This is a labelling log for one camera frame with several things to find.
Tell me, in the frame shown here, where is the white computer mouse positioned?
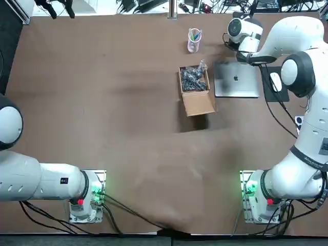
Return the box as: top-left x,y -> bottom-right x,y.
269,72 -> 283,93

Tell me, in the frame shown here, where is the black mouse pad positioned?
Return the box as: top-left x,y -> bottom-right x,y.
260,66 -> 291,103

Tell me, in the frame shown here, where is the aluminium corner profile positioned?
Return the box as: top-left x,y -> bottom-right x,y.
14,0 -> 35,25

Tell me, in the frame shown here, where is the open cardboard box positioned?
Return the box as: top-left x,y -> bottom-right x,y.
178,65 -> 217,117

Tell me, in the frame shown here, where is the pink pen cup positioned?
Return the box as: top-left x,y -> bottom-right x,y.
187,28 -> 203,54

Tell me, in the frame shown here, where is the bag of black parts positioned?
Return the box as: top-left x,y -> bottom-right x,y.
179,59 -> 210,92

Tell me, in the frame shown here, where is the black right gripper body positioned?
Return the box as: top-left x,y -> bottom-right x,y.
235,49 -> 253,64

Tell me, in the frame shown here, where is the silver laptop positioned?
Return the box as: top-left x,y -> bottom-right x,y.
213,60 -> 260,98

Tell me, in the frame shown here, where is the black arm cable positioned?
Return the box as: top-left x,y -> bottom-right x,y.
259,63 -> 299,140

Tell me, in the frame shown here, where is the aluminium post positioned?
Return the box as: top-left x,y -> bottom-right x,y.
167,0 -> 178,20

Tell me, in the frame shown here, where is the black base cable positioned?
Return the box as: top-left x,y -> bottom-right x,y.
101,193 -> 192,235

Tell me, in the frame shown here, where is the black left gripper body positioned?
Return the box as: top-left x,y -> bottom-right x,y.
34,0 -> 68,7

